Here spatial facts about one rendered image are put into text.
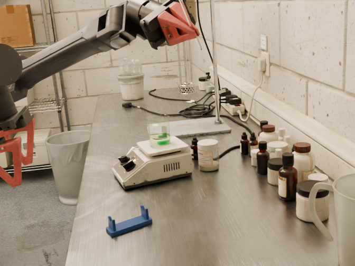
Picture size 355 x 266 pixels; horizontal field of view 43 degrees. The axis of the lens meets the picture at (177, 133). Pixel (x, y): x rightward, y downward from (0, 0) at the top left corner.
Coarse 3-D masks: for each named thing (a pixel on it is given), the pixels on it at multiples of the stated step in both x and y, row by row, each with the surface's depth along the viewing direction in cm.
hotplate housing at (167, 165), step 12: (144, 156) 123; (156, 156) 122; (168, 156) 121; (180, 156) 122; (144, 168) 119; (156, 168) 120; (168, 168) 121; (180, 168) 123; (120, 180) 120; (132, 180) 118; (144, 180) 120; (156, 180) 121
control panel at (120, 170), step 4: (132, 152) 129; (128, 156) 128; (132, 156) 126; (136, 156) 125; (136, 160) 123; (140, 160) 121; (116, 164) 128; (136, 164) 121; (140, 164) 120; (116, 168) 126; (120, 168) 124; (124, 168) 123; (136, 168) 119; (120, 172) 123; (124, 172) 121; (128, 172) 120; (132, 172) 119; (120, 176) 120; (124, 176) 119
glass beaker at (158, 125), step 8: (152, 120) 120; (160, 120) 120; (168, 120) 122; (152, 128) 121; (160, 128) 121; (168, 128) 123; (152, 136) 122; (160, 136) 122; (168, 136) 123; (152, 144) 123; (160, 144) 122; (168, 144) 123
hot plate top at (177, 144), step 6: (174, 138) 130; (138, 144) 128; (144, 144) 127; (174, 144) 125; (180, 144) 125; (186, 144) 124; (144, 150) 122; (150, 150) 121; (156, 150) 121; (162, 150) 121; (168, 150) 121; (174, 150) 121
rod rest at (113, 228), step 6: (144, 210) 99; (108, 216) 97; (138, 216) 101; (144, 216) 100; (108, 222) 97; (114, 222) 95; (120, 222) 99; (126, 222) 99; (132, 222) 99; (138, 222) 99; (144, 222) 99; (150, 222) 100; (108, 228) 97; (114, 228) 96; (120, 228) 97; (126, 228) 97; (132, 228) 97; (114, 234) 95
